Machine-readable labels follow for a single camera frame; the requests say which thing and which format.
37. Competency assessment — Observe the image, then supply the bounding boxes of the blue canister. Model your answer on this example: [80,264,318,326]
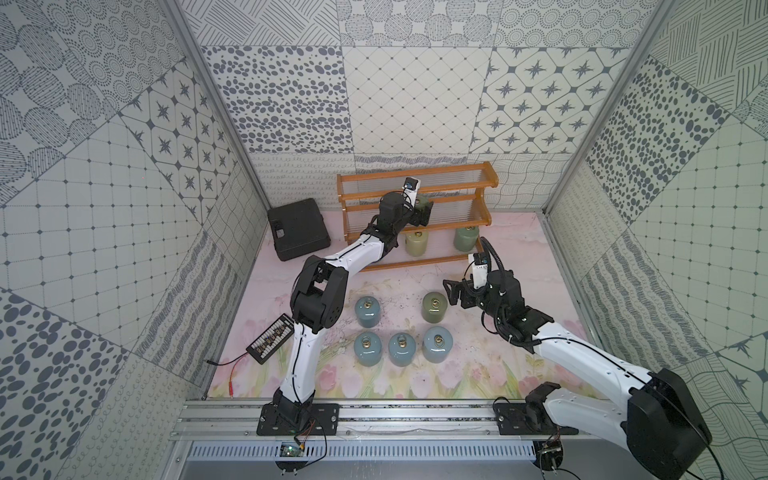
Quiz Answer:
[354,332,383,367]
[355,296,381,328]
[388,332,416,367]
[422,325,453,364]

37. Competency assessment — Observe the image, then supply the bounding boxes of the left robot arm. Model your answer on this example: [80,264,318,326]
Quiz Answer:
[273,177,431,429]

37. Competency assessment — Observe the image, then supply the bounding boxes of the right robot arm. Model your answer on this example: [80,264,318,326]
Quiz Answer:
[443,270,712,479]

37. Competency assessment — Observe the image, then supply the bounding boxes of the wooden three-tier shelf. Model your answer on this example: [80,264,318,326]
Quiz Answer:
[336,162,499,245]

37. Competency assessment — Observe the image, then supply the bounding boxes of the light green canister bottom centre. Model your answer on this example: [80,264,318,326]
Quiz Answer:
[405,231,429,257]

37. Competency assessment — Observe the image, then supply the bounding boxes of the floral pink table mat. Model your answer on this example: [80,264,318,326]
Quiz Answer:
[208,213,594,399]

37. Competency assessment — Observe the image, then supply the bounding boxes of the black plastic case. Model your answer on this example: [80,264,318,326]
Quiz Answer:
[267,198,331,261]

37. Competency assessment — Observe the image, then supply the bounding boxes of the right controller board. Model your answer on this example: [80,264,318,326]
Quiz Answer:
[534,441,564,472]

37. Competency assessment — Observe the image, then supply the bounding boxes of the controller board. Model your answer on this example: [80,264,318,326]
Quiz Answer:
[275,442,306,473]
[534,441,564,472]

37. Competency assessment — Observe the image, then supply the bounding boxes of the left controller board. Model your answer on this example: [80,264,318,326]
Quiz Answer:
[275,442,306,473]

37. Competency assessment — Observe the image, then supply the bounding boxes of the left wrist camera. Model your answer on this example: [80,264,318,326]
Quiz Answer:
[402,177,421,209]

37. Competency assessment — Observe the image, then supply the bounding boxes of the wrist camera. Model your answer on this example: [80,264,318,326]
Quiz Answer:
[468,252,491,290]
[402,177,421,209]

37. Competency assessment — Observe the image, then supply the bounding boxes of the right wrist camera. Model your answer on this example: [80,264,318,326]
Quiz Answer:
[468,252,491,290]

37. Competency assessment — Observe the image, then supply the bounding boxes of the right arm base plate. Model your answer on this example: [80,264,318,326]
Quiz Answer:
[492,382,579,436]

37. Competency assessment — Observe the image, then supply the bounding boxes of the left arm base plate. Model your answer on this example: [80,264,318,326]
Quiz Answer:
[257,402,340,436]

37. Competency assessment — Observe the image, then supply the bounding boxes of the aluminium mounting rail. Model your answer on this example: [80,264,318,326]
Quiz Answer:
[170,398,664,443]

